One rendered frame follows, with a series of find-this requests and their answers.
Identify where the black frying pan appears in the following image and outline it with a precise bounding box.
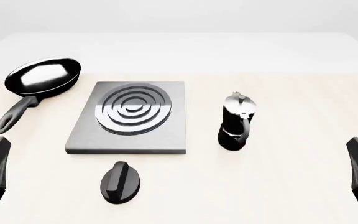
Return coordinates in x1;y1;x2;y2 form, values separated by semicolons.
0;56;82;135

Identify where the round black stove knob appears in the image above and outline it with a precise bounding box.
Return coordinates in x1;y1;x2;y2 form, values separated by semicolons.
99;161;141;205

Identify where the black moka pot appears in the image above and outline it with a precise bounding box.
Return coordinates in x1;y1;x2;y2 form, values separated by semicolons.
218;91;257;151

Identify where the flat grey stove plate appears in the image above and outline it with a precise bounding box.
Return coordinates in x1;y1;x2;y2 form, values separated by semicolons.
65;80;188;155

